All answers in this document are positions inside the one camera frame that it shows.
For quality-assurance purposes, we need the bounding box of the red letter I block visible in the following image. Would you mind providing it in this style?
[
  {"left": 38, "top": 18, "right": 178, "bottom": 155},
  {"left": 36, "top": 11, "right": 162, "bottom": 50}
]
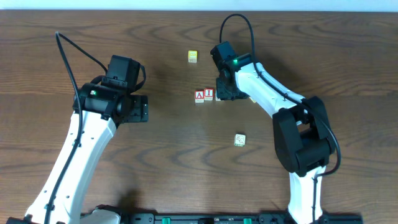
[{"left": 204, "top": 88, "right": 215, "bottom": 101}]

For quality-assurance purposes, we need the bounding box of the yellow wooden block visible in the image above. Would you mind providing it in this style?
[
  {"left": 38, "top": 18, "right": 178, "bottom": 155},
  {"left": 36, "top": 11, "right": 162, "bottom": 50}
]
[{"left": 188, "top": 50, "right": 198, "bottom": 63}]

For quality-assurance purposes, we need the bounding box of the red letter A block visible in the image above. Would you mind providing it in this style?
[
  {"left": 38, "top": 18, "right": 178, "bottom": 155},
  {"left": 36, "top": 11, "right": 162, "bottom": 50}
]
[{"left": 195, "top": 90, "right": 205, "bottom": 103}]

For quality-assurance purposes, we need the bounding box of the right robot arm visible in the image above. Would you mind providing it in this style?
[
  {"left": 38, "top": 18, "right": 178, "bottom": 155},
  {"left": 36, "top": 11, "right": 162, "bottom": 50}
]
[{"left": 211, "top": 53, "right": 341, "bottom": 223}]

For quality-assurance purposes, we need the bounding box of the cream block with green drawing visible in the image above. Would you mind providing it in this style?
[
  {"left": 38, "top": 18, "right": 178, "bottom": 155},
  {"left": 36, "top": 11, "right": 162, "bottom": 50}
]
[{"left": 234, "top": 134, "right": 246, "bottom": 147}]

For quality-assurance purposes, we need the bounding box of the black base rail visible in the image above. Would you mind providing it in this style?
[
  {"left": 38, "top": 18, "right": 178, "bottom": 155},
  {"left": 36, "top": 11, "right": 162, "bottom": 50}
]
[{"left": 80, "top": 212, "right": 364, "bottom": 224}]

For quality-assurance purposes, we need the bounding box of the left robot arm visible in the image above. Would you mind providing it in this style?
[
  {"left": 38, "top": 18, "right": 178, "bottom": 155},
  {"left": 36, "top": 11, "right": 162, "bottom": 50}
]
[{"left": 6, "top": 83, "right": 149, "bottom": 224}]

